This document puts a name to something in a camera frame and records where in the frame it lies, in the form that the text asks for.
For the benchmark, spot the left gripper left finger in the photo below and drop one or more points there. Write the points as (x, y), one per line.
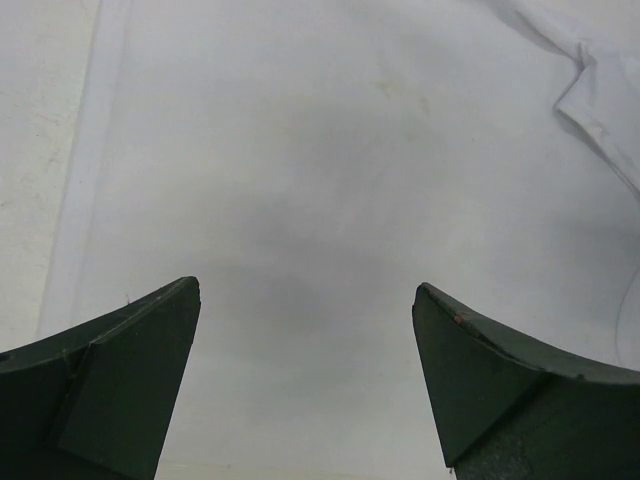
(95, 401)

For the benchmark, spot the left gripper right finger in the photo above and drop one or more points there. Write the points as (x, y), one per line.
(509, 406)

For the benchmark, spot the white t shirt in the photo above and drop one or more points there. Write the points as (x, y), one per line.
(311, 163)

